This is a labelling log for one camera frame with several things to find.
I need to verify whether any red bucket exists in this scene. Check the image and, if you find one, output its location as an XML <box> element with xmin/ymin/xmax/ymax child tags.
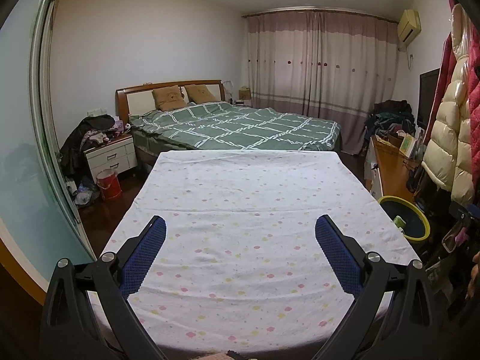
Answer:
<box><xmin>95</xmin><ymin>169</ymin><xmax>123</xmax><ymax>202</ymax></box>

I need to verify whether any yellowed air conditioner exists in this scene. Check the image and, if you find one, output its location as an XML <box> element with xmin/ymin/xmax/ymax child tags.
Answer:
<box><xmin>397</xmin><ymin>9</ymin><xmax>422</xmax><ymax>44</ymax></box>

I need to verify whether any dark clothes heap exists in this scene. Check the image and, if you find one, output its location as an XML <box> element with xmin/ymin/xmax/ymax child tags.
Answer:
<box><xmin>60</xmin><ymin>114</ymin><xmax>118</xmax><ymax>178</ymax></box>

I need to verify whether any black television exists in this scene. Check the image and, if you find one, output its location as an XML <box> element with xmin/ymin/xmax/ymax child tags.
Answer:
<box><xmin>417</xmin><ymin>68</ymin><xmax>442</xmax><ymax>130</ymax></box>

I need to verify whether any white nightstand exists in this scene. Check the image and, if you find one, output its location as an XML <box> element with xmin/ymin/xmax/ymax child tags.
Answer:
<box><xmin>83</xmin><ymin>135</ymin><xmax>139</xmax><ymax>185</ymax></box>

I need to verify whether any pink and white curtain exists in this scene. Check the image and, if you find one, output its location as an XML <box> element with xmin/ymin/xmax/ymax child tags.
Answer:
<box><xmin>244</xmin><ymin>10</ymin><xmax>399</xmax><ymax>157</ymax></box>

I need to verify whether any brown pillow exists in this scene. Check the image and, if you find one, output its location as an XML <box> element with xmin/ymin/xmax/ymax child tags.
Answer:
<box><xmin>151</xmin><ymin>85</ymin><xmax>187</xmax><ymax>112</ymax></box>
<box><xmin>184</xmin><ymin>84</ymin><xmax>218</xmax><ymax>104</ymax></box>

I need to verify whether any person's right hand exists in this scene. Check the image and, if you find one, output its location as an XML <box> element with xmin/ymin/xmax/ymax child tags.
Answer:
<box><xmin>467</xmin><ymin>252</ymin><xmax>480</xmax><ymax>301</ymax></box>

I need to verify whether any wooden bed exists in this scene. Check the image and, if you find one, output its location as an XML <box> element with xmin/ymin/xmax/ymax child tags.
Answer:
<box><xmin>115</xmin><ymin>79</ymin><xmax>344</xmax><ymax>158</ymax></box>

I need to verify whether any pink-red quilted jacket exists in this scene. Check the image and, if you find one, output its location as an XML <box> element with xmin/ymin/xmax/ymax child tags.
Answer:
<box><xmin>467</xmin><ymin>58</ymin><xmax>480</xmax><ymax>196</ymax></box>

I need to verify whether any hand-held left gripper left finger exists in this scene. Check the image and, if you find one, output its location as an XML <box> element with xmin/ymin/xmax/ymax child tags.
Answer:
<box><xmin>41</xmin><ymin>215</ymin><xmax>167</xmax><ymax>360</ymax></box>

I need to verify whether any floral white tablecloth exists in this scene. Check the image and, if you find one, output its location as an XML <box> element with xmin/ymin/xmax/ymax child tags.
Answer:
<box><xmin>88</xmin><ymin>149</ymin><xmax>422</xmax><ymax>354</ymax></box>

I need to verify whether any sliding wardrobe door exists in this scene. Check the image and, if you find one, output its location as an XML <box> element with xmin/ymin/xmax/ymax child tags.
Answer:
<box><xmin>0</xmin><ymin>0</ymin><xmax>99</xmax><ymax>271</ymax></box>

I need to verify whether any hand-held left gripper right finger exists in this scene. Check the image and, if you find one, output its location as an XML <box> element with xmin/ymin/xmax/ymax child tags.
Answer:
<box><xmin>314</xmin><ymin>214</ymin><xmax>440</xmax><ymax>360</ymax></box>

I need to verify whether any cream puffer jacket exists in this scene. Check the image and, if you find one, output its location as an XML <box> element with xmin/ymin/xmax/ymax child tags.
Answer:
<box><xmin>421</xmin><ymin>4</ymin><xmax>476</xmax><ymax>206</ymax></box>

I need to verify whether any green checked duvet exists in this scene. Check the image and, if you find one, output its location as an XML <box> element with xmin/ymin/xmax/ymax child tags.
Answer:
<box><xmin>129</xmin><ymin>101</ymin><xmax>337</xmax><ymax>151</ymax></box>

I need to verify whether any wooden sideboard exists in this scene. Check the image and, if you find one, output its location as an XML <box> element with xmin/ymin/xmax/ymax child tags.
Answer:
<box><xmin>365</xmin><ymin>135</ymin><xmax>423</xmax><ymax>205</ymax></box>

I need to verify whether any floor clutter pile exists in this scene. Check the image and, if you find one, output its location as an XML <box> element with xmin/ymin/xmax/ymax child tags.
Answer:
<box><xmin>69</xmin><ymin>179</ymin><xmax>100</xmax><ymax>206</ymax></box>

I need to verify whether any yellow-rimmed dark bin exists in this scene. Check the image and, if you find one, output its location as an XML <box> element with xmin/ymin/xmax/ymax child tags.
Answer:
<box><xmin>377</xmin><ymin>195</ymin><xmax>431</xmax><ymax>242</ymax></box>

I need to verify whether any pile of mixed clothes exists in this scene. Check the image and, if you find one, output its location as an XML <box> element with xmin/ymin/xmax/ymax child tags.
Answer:
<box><xmin>363</xmin><ymin>100</ymin><xmax>418</xmax><ymax>143</ymax></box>

